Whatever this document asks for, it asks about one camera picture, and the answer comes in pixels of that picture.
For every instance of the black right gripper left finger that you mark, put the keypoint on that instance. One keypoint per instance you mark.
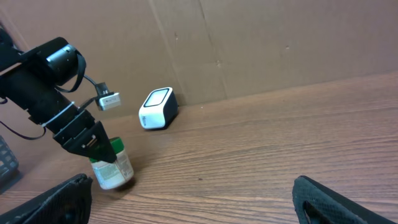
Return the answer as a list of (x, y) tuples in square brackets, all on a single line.
[(68, 202)]

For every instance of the grey plastic mesh basket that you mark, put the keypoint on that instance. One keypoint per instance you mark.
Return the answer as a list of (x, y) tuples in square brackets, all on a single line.
[(10, 174)]

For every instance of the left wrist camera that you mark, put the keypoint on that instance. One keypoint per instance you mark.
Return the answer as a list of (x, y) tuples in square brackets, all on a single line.
[(106, 99)]

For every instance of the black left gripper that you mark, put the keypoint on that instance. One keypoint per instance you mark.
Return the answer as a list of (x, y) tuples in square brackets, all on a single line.
[(77, 132)]

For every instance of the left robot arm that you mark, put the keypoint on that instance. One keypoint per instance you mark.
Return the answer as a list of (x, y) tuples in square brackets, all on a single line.
[(33, 81)]

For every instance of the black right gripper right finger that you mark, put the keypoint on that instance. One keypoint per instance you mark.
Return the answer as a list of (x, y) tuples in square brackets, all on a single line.
[(316, 204)]

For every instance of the green lid white jar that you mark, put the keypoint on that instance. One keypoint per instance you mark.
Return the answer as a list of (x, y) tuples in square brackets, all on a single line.
[(116, 174)]

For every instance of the white barcode scanner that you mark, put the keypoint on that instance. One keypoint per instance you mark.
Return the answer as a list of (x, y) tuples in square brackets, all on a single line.
[(159, 109)]

